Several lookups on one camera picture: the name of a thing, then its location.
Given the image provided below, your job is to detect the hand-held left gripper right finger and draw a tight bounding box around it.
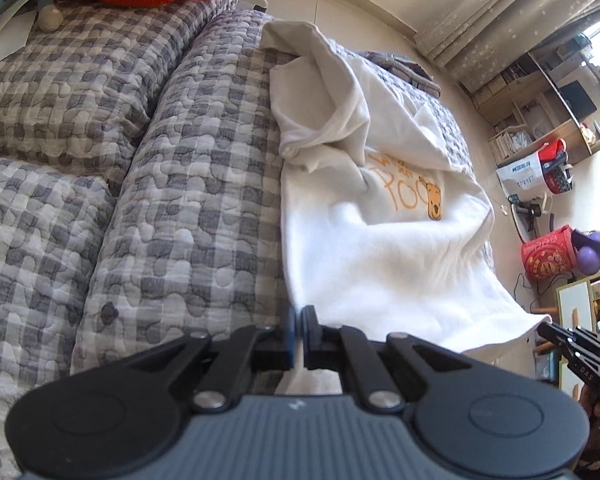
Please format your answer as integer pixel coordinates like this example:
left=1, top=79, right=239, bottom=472
left=300, top=305, right=477, bottom=414

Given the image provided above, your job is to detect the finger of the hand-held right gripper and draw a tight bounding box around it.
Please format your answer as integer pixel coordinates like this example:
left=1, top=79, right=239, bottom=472
left=536, top=321, right=600, bottom=362

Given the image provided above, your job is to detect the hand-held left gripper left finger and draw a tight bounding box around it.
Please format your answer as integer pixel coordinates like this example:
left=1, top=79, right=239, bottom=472
left=124, top=306, right=298, bottom=414

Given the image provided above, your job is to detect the white printed t-shirt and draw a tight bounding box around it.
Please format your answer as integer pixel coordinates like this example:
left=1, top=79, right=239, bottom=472
left=260, top=20, right=553, bottom=353

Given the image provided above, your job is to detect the small white cabinet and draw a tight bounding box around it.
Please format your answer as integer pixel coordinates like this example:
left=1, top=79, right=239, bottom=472
left=532, top=265, right=600, bottom=396

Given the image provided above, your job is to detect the red printed bucket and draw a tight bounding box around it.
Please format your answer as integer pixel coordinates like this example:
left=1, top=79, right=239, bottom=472
left=521, top=227, right=578, bottom=285

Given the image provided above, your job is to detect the black floor appliance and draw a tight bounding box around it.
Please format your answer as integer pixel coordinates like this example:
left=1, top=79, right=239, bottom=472
left=510, top=195, right=551, bottom=233

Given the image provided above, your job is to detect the white cardboard box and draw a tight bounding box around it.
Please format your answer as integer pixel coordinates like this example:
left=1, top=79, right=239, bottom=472
left=496, top=147, right=556, bottom=206

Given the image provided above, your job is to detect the red bag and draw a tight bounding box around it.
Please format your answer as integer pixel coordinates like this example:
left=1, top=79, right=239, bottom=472
left=537, top=139, right=576, bottom=195

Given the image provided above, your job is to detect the grey checked sofa cover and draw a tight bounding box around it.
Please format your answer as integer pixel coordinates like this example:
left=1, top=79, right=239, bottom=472
left=0, top=0, right=496, bottom=480

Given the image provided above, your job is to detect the wooden desk with shelves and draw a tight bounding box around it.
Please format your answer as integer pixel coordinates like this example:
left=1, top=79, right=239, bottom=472
left=472, top=25, right=600, bottom=166

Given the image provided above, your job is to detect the black monitor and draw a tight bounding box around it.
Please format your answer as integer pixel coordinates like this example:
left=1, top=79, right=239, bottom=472
left=557, top=80, right=598, bottom=121

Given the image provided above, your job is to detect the beige star-pattern curtain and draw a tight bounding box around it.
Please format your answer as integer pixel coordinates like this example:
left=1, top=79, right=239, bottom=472
left=415, top=0, right=600, bottom=81

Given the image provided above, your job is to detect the small white ball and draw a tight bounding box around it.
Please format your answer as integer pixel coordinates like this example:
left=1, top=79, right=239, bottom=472
left=35, top=5, right=63, bottom=32

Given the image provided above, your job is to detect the black floor cable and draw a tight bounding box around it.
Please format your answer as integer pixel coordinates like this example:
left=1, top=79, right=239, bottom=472
left=512, top=272, right=546, bottom=313

